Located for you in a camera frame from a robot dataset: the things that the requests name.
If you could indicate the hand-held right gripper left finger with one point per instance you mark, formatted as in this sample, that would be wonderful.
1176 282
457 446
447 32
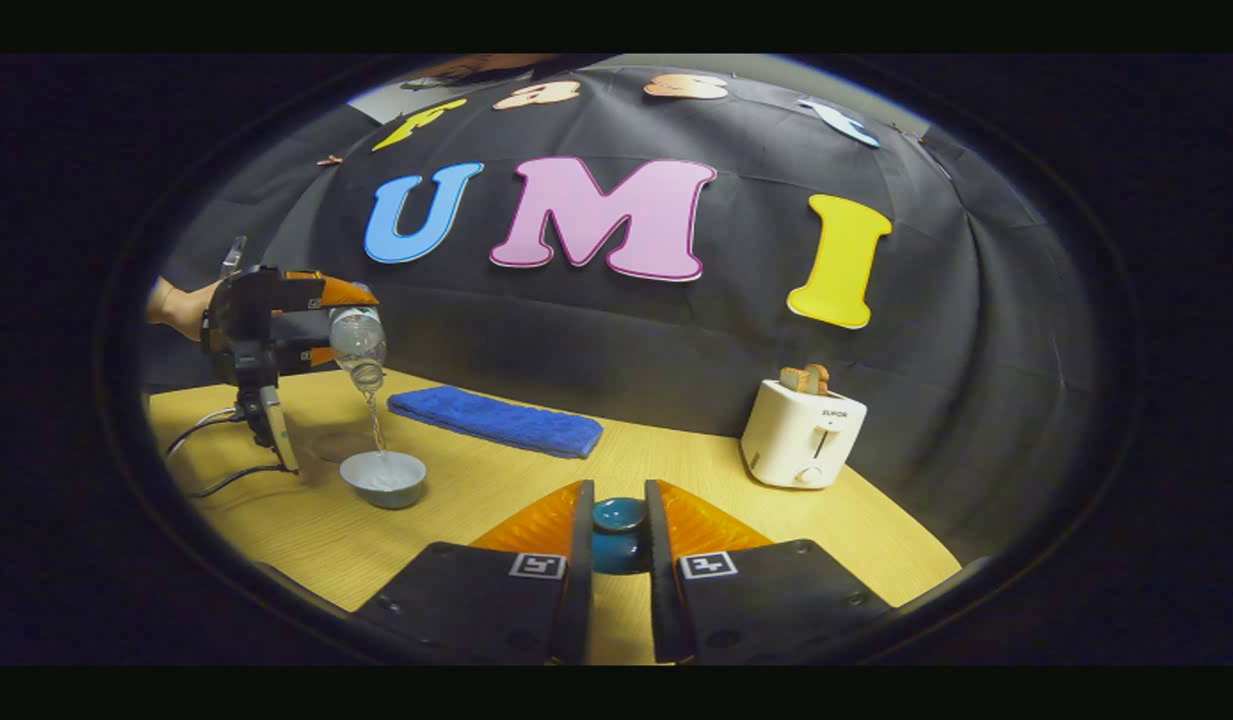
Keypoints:
574 600

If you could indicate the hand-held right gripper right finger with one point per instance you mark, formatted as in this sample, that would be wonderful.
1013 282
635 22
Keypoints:
664 600

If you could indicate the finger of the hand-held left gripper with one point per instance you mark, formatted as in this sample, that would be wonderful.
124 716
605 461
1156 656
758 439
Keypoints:
321 356
346 293

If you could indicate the clear plastic water bottle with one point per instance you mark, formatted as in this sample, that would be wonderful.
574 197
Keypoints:
359 345

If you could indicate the teal teacup lid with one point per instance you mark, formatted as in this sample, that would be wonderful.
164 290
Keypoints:
619 535

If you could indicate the white-lined teacup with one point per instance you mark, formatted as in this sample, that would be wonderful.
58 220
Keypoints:
384 482

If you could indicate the blue folded towel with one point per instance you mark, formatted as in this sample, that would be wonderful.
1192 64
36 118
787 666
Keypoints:
496 420

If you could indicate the white toaster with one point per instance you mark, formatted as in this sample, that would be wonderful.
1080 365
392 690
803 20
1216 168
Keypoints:
801 440

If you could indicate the toast slice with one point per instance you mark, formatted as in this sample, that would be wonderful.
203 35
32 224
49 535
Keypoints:
794 379
819 377

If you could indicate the black backdrop cloth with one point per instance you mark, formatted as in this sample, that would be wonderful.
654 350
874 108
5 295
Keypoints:
676 340

